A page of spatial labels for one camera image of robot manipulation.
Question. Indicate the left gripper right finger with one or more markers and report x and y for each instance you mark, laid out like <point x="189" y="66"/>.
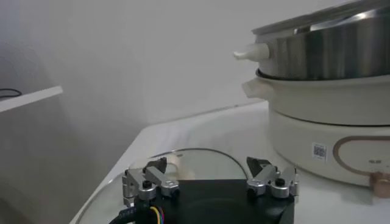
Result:
<point x="265" y="175"/>

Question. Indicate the stainless steel steamer basket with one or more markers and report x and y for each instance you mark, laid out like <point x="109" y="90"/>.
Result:
<point x="329" y="51"/>

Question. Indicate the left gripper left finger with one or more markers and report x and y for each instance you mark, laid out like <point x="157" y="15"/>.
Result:
<point x="152" y="176"/>

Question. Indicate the cream electric cooker pot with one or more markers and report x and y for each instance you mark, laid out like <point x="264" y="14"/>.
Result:
<point x="304" y="137"/>

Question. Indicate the glass pot lid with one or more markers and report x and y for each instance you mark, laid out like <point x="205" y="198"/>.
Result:
<point x="213" y="164"/>

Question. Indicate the white side table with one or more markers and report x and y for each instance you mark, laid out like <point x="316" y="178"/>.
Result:
<point x="30" y="99"/>

